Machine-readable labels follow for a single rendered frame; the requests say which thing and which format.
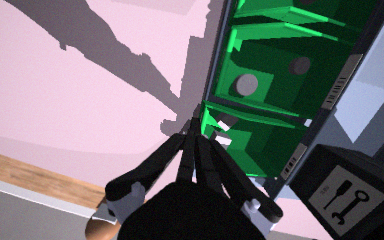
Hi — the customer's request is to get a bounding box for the grey metal shelf rack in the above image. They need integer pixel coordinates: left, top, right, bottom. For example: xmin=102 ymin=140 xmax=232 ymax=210
xmin=204 ymin=0 xmax=384 ymax=202

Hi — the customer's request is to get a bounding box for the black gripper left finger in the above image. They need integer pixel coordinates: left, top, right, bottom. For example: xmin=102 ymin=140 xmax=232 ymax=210
xmin=105 ymin=117 xmax=196 ymax=229

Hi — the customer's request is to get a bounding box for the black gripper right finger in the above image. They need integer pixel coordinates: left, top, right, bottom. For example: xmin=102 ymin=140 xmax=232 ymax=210
xmin=194 ymin=118 xmax=284 ymax=238

